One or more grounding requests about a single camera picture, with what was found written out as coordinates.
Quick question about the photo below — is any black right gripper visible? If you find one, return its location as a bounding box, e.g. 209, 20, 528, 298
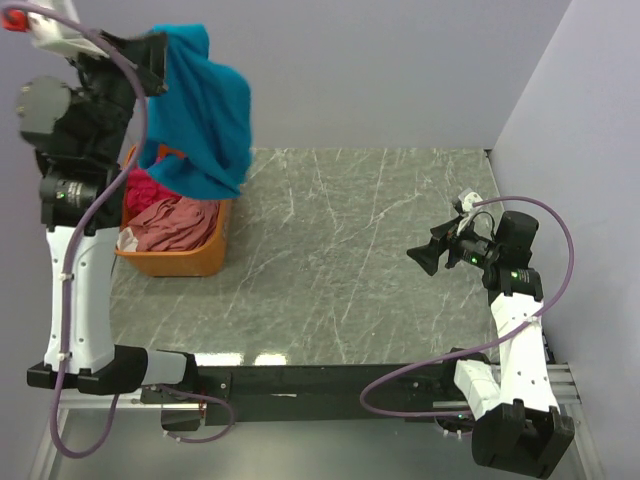
406, 214, 501, 275

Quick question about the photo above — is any blue t shirt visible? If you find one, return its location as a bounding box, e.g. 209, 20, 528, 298
138, 24, 252, 200

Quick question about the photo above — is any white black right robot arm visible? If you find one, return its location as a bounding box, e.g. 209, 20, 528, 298
407, 211, 575, 479

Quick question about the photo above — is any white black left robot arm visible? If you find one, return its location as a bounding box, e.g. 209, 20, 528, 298
17, 33, 200, 402

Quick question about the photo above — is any magenta t shirt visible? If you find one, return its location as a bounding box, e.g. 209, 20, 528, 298
123, 166, 181, 218

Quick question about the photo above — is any dusty pink t shirt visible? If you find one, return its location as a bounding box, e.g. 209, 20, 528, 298
125, 197, 221, 252

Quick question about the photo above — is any white cloth in basket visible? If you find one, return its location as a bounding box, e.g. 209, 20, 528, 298
116, 227, 139, 253

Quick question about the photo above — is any orange plastic laundry basket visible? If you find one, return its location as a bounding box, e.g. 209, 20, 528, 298
114, 143, 233, 279

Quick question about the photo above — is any black base crossbeam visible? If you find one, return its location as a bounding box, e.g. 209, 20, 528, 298
141, 364, 468, 431

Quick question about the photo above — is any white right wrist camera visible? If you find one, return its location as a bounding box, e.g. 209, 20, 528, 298
453, 188, 483, 229

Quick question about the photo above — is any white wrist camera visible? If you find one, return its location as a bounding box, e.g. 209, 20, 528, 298
453, 188, 483, 229
1, 0, 108, 58

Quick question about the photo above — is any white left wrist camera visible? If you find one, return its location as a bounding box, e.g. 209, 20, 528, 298
1, 0, 108, 58

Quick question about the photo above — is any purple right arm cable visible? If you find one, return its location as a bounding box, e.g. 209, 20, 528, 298
359, 195, 576, 426

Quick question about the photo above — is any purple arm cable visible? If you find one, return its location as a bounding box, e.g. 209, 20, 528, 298
359, 195, 576, 426
0, 2, 236, 459

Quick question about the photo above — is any aluminium frame rail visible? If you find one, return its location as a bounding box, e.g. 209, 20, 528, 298
56, 351, 603, 479

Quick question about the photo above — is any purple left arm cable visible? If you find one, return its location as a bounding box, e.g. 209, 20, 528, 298
0, 2, 236, 459

